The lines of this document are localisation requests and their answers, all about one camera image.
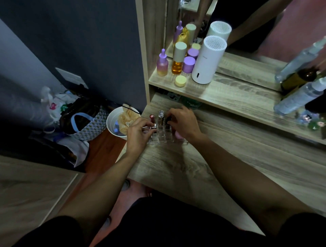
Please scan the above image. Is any person's left hand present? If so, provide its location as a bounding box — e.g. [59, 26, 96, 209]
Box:
[126, 118, 157, 159]

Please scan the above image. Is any person's right hand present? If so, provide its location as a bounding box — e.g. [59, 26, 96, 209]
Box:
[165, 106, 203, 142]

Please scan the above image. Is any person's left forearm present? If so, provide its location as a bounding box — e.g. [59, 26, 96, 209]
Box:
[55, 151, 143, 245]

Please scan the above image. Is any person's right forearm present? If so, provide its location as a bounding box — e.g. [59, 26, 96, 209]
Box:
[189, 133, 317, 237]

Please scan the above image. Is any clear acrylic lipstick organizer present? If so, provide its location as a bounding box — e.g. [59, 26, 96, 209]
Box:
[147, 118, 189, 146]

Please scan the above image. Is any crumpled beige bag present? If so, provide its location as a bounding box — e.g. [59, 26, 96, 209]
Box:
[118, 103, 141, 135]

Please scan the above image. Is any green packet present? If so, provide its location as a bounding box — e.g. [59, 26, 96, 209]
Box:
[181, 97, 203, 110]

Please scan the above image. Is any white round bin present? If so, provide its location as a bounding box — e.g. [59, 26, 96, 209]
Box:
[106, 106, 141, 141]

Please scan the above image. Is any wooden vanity desk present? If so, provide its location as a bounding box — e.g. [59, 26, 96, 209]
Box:
[116, 0, 326, 236]

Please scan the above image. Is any purple gradient dropper bottle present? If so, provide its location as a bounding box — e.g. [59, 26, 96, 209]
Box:
[156, 49, 169, 77]

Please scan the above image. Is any purple capped jar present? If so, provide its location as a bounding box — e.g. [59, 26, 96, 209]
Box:
[182, 56, 196, 74]

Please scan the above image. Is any amber bottle with beige cap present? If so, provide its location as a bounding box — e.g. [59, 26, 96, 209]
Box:
[171, 42, 187, 75]

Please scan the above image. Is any white cylindrical humidifier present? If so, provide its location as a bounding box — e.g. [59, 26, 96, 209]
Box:
[191, 35, 228, 85]

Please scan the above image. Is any white cloth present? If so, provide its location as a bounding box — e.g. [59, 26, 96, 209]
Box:
[55, 136, 90, 168]

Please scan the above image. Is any black shirt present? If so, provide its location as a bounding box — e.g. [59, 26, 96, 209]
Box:
[12, 191, 326, 247]

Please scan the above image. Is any white plastic bag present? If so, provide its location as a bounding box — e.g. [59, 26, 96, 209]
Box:
[40, 86, 79, 122]

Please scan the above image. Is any clear spray bottle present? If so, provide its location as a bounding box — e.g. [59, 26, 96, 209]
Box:
[274, 77, 326, 115]

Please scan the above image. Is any light wooden furniture top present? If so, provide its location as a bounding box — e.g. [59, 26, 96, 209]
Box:
[0, 155, 85, 247]

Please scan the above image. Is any small flower decoration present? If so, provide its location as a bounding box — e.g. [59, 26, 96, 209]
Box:
[295, 111, 326, 131]

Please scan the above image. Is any dark glass bottle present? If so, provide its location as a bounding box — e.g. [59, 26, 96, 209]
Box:
[305, 93, 326, 114]

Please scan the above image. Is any checkered bag with blue handle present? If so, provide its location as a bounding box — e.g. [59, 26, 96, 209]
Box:
[59, 98, 109, 142]

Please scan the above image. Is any white wall socket plate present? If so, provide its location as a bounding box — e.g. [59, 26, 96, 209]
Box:
[55, 67, 89, 90]

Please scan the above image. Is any wall mirror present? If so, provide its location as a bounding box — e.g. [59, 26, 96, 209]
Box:
[165, 0, 326, 92]

